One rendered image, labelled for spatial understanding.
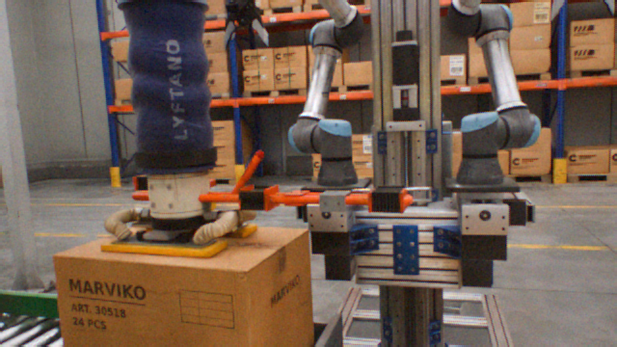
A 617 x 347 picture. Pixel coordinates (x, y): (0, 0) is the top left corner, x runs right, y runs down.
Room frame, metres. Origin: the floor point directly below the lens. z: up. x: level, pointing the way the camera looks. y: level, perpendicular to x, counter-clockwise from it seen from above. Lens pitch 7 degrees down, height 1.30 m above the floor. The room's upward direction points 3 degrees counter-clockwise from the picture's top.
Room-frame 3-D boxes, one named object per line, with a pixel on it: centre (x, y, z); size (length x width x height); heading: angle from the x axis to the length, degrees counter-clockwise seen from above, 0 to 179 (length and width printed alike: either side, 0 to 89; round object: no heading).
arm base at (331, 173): (1.75, -0.10, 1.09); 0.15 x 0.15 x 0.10
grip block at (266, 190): (1.28, 0.14, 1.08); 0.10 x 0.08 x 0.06; 160
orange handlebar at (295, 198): (1.41, 0.15, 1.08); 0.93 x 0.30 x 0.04; 70
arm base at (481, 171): (1.62, -0.58, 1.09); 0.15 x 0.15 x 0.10
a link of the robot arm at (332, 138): (1.75, -0.10, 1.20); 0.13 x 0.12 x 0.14; 45
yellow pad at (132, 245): (1.27, 0.40, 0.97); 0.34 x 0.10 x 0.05; 70
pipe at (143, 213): (1.36, 0.37, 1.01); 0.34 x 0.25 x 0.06; 70
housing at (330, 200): (1.20, -0.07, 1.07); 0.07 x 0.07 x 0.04; 70
